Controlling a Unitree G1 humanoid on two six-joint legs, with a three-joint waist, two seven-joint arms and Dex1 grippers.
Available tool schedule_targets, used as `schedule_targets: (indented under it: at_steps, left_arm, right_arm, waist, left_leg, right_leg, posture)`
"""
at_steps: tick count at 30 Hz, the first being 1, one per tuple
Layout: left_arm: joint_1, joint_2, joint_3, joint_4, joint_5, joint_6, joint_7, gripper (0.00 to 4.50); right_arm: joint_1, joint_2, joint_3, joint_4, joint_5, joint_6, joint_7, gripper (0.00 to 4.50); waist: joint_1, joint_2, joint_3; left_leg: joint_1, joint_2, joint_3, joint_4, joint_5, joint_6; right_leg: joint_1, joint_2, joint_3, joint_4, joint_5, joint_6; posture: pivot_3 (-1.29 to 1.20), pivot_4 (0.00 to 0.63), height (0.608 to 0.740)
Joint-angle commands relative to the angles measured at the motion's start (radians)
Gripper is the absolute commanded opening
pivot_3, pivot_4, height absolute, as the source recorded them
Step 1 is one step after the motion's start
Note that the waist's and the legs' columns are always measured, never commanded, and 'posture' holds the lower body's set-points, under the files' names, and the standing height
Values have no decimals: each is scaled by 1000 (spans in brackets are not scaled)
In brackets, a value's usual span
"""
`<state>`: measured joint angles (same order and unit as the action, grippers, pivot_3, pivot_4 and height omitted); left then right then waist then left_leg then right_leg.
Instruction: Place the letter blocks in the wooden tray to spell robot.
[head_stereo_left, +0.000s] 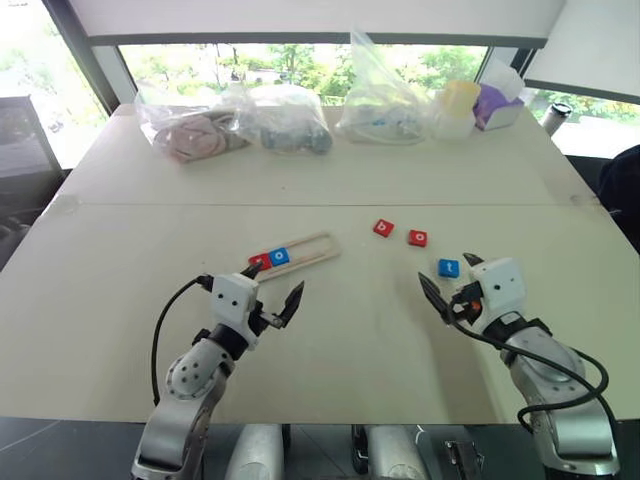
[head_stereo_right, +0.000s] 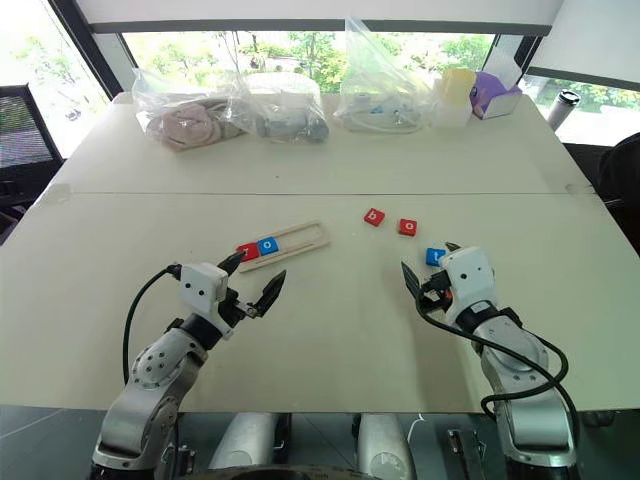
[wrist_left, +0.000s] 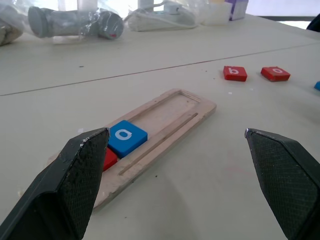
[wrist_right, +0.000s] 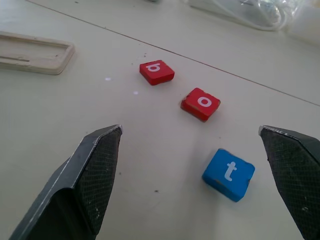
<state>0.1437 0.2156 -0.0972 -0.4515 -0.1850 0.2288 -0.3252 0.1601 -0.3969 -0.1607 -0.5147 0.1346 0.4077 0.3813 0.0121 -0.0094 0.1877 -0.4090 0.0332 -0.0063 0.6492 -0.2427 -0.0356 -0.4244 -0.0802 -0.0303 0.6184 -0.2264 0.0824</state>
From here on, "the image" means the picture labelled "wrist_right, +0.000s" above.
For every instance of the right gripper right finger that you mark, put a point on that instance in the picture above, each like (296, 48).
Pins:
(295, 170)

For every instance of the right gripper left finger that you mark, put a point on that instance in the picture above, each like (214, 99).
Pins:
(75, 190)

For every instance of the light wooden letter tray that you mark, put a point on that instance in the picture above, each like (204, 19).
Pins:
(37, 53)

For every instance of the blue letter t tile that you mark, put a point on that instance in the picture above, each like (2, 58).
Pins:
(228, 175)

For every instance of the red letter tile o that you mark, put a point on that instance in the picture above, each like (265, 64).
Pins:
(200, 103)

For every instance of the red letter tile b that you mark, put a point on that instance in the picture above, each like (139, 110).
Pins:
(156, 72)

